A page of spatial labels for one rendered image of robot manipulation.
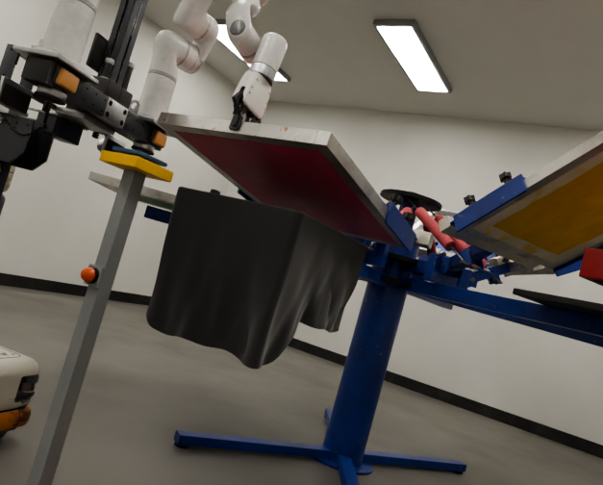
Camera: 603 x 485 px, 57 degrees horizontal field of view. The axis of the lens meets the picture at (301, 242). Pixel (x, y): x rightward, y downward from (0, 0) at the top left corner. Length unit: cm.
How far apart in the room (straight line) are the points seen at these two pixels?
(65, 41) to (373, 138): 550
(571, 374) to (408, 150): 289
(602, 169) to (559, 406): 410
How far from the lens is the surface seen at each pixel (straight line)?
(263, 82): 159
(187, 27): 197
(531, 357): 590
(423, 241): 209
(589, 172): 200
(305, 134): 142
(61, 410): 150
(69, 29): 157
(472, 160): 635
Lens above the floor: 77
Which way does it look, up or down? 4 degrees up
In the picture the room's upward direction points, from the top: 16 degrees clockwise
